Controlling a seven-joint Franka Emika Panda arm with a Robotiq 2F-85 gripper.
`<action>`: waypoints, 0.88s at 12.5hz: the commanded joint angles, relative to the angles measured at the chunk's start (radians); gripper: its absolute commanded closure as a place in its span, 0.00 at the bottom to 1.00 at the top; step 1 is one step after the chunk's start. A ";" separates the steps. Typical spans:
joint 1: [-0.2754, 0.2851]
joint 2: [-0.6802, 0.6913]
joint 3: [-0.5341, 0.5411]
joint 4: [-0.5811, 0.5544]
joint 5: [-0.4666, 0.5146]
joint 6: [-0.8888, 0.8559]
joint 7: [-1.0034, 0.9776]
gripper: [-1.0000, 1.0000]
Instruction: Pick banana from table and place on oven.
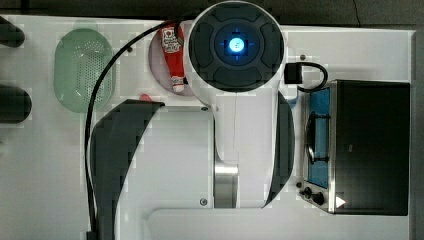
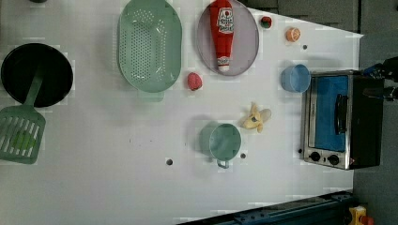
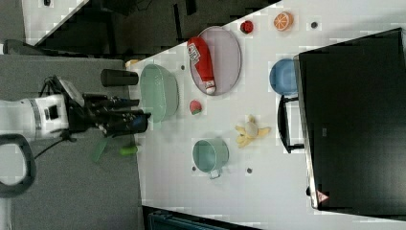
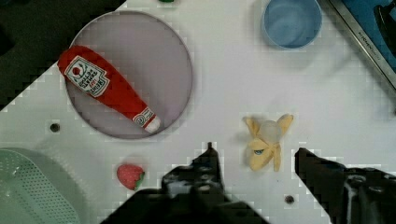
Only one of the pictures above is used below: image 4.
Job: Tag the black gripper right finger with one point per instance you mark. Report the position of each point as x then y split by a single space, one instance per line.
348 195

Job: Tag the grey round plate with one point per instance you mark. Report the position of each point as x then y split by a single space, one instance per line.
149 54

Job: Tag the green perforated colander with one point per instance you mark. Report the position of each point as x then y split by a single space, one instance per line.
28 196

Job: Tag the red plush ketchup bottle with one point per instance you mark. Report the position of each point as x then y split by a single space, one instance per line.
95 76

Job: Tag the yellow plush peeled banana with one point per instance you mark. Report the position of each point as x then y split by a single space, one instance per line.
265 144

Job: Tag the blue plastic bowl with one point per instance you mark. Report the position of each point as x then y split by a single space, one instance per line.
291 24

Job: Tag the red plush strawberry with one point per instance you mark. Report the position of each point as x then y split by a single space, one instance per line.
130 176

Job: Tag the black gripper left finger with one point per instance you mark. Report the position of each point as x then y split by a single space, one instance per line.
191 194

